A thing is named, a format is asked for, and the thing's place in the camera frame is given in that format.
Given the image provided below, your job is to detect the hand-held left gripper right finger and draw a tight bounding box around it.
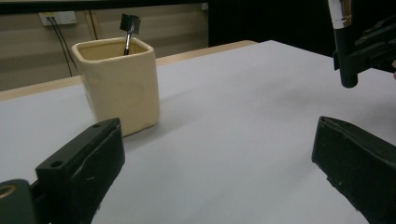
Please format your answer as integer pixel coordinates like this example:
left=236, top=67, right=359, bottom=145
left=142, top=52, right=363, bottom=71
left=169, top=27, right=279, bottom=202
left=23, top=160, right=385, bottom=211
left=311, top=116, right=396, bottom=224

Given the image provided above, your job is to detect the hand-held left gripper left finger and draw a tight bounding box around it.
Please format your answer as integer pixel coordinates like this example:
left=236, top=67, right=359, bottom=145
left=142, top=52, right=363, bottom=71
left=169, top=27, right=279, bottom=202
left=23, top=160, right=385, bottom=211
left=35, top=117, right=126, bottom=224

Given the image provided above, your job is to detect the large black makeup brush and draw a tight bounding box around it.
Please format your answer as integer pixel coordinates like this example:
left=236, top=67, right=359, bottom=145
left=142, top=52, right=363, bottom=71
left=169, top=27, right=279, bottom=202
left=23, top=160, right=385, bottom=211
left=327, top=0, right=359, bottom=89

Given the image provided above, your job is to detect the cream square ceramic cup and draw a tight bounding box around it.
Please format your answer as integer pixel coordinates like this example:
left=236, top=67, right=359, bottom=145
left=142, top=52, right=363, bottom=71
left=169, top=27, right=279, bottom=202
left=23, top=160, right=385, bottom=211
left=70, top=36, right=161, bottom=138

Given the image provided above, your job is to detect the thin black makeup brush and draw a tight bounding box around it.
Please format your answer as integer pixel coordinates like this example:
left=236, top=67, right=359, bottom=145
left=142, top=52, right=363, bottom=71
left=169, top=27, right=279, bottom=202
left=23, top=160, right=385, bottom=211
left=120, top=13, right=142, bottom=56

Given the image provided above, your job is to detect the black cable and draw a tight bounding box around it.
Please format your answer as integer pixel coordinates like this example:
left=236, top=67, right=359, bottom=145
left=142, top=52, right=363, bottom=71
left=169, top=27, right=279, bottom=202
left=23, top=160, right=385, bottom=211
left=53, top=18, right=78, bottom=71
left=47, top=18, right=73, bottom=77

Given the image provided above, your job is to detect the white wall socket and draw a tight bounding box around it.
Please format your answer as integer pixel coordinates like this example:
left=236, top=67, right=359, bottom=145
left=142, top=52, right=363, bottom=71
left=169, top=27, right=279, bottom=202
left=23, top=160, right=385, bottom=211
left=39, top=11, right=78, bottom=26

